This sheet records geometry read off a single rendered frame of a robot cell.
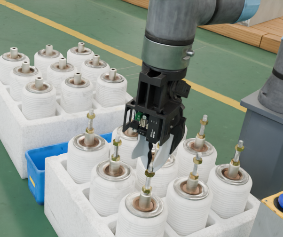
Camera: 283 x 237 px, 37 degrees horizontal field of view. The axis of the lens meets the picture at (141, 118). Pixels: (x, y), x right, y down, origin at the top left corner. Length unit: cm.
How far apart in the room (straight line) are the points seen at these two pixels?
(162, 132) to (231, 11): 21
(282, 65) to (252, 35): 158
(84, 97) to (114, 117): 12
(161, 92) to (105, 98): 67
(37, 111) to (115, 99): 25
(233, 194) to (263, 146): 32
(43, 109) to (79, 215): 39
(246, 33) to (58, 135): 178
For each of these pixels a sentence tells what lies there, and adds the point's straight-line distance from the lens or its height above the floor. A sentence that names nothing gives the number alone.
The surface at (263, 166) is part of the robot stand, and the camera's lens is 125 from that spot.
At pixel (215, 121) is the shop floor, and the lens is 171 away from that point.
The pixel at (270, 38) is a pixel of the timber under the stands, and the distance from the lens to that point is 270.
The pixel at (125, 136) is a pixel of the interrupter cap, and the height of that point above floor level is 25.
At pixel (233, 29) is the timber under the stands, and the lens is 280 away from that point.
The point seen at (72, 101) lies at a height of 21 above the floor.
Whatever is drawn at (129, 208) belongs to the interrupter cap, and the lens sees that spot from 81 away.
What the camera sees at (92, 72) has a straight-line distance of 137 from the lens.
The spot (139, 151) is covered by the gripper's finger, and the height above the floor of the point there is 38.
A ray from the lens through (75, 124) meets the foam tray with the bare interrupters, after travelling 124.
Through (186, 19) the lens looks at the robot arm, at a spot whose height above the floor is 63.
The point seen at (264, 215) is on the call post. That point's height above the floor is 29.
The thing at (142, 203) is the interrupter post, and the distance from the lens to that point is 81.
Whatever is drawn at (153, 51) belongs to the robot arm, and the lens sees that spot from 62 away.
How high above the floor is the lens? 79
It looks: 29 degrees down
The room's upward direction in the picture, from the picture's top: 8 degrees clockwise
